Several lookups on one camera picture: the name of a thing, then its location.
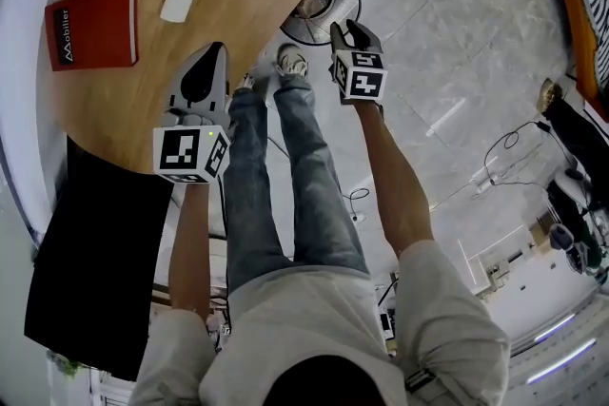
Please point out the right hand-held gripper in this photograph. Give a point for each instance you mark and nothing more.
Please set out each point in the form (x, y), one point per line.
(361, 76)

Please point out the person's left forearm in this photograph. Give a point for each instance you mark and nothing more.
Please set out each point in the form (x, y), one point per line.
(190, 252)

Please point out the person's shoe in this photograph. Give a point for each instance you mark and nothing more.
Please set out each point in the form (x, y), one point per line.
(246, 83)
(291, 59)

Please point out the person's light grey shirt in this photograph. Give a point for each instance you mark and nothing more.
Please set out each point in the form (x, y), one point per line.
(309, 323)

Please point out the person's blue jeans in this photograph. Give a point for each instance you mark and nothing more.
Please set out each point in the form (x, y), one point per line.
(295, 180)

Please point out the black mesh waste bin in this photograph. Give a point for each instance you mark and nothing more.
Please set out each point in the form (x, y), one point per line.
(342, 0)

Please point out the person's right shoe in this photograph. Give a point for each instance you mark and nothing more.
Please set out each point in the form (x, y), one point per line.
(291, 59)

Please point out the white artificial flowers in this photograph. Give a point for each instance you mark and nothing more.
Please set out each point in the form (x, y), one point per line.
(66, 368)

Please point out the wooden coffee table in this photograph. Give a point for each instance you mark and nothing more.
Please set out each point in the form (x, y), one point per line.
(228, 14)

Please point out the person's right forearm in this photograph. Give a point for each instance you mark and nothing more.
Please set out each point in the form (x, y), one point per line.
(395, 185)

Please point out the red hardcover book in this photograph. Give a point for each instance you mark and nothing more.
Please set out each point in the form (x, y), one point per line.
(90, 28)

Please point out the person's left shoe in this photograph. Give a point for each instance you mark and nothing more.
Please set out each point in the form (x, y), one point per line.
(246, 83)

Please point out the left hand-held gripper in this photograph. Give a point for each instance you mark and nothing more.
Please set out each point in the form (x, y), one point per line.
(181, 152)

